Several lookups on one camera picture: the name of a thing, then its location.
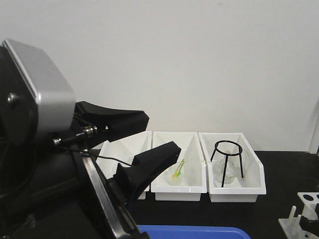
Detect white storage bin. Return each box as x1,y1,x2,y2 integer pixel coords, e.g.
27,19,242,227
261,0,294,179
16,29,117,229
151,131,207,201
198,132,266,203
95,130,153,200

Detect yellow green droppers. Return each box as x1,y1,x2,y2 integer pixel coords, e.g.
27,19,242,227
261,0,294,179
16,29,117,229
172,159,185,178

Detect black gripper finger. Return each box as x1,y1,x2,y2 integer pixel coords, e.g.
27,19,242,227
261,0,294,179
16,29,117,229
113,141,181,210

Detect middle white storage bin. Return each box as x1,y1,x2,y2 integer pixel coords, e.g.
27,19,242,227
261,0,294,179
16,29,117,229
151,131,207,201

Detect left white storage bin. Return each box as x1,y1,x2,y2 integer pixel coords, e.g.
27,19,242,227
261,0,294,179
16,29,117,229
95,130,153,200

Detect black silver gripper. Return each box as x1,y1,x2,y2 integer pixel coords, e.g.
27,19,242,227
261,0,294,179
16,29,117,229
0,39,149,239

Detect glass beaker in middle bin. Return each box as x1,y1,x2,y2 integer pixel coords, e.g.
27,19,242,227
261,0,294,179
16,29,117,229
165,149,190,187

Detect black wire tripod stand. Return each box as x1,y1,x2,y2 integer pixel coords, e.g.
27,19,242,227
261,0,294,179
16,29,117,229
210,140,244,188

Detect blue plastic tray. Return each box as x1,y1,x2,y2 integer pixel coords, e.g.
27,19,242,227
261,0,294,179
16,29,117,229
139,225,250,239

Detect white test tube rack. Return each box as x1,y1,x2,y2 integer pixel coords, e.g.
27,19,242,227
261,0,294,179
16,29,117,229
278,192,319,239

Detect right white storage bin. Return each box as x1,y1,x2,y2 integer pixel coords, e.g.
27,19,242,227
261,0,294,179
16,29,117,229
198,132,266,203

